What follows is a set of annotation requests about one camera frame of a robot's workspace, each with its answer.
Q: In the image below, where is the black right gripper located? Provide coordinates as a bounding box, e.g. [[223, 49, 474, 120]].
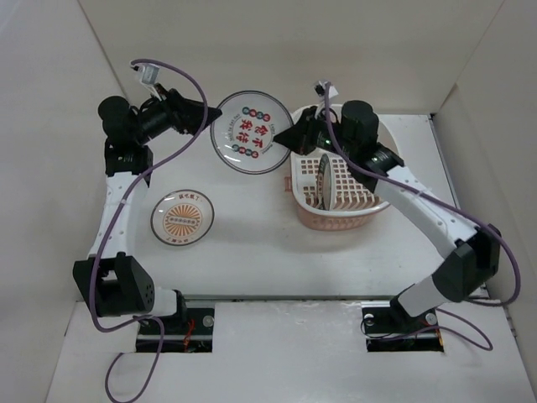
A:
[[274, 104, 357, 160]]

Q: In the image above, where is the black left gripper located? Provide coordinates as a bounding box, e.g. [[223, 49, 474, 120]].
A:
[[133, 83, 221, 145]]

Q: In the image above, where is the green rimmed white plate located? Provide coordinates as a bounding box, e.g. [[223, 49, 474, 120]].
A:
[[316, 153, 332, 210]]

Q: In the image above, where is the red lettered white plate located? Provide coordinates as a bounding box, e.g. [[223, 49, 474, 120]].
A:
[[210, 90, 293, 175]]

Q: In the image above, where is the orange sunburst white plate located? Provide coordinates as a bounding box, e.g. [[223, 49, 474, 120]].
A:
[[150, 189, 215, 247]]

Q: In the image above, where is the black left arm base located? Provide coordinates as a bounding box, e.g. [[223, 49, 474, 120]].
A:
[[135, 307, 215, 353]]

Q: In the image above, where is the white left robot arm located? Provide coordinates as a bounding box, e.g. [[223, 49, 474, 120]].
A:
[[73, 88, 222, 333]]

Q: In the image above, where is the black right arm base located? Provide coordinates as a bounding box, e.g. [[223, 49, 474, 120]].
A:
[[360, 301, 444, 353]]

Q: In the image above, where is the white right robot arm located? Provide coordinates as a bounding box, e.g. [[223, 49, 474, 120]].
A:
[[274, 101, 501, 331]]

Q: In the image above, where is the white pink dish rack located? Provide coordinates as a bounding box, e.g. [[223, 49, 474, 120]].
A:
[[280, 104, 399, 230]]

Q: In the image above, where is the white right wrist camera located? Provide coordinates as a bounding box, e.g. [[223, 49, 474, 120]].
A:
[[314, 80, 339, 102]]

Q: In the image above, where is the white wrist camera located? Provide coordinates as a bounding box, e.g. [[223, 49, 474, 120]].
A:
[[314, 80, 339, 102], [131, 63, 160, 86]]

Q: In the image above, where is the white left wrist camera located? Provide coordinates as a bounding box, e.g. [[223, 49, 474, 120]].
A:
[[131, 63, 160, 86]]

